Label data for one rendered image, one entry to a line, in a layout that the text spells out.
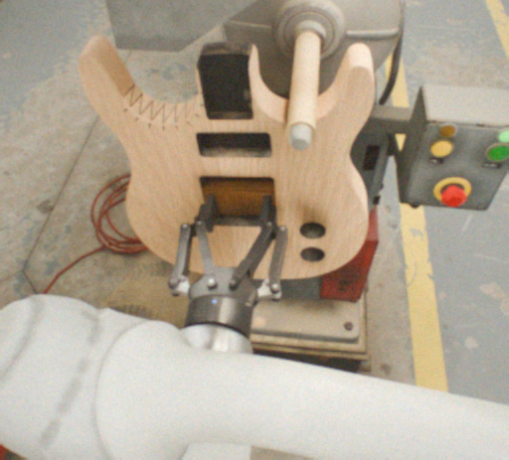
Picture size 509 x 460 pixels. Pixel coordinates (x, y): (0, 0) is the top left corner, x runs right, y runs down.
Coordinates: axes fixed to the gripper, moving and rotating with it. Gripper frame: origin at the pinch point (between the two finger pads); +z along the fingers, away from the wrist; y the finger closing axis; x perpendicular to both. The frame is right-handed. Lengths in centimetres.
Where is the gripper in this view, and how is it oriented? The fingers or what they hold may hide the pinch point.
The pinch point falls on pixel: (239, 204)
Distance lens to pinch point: 68.6
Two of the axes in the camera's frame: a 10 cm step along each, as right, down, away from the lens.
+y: 9.9, 0.2, -1.4
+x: -0.9, -6.7, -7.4
